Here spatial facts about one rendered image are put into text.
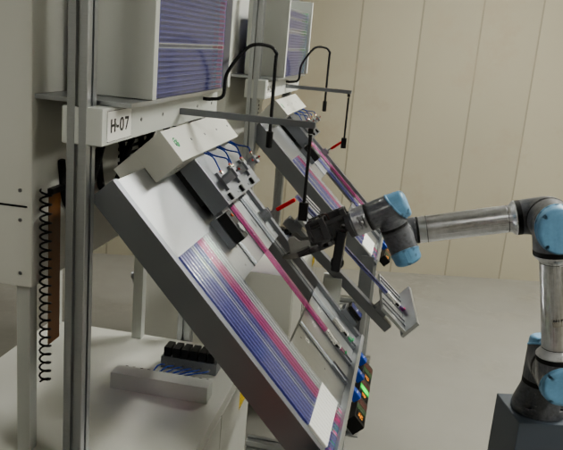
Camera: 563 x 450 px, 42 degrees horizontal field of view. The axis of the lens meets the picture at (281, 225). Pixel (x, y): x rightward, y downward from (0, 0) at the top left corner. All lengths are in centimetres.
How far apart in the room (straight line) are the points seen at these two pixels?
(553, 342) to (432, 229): 43
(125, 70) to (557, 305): 121
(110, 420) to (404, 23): 372
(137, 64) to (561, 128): 421
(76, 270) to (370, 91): 373
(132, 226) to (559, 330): 115
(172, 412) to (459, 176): 367
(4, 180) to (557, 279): 133
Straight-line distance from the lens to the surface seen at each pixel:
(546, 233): 191
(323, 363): 179
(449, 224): 204
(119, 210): 143
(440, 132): 511
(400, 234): 190
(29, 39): 147
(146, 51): 148
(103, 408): 188
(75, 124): 139
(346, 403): 173
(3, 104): 150
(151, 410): 187
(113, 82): 151
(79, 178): 140
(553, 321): 202
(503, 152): 527
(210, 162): 177
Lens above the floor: 152
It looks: 14 degrees down
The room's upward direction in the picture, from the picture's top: 5 degrees clockwise
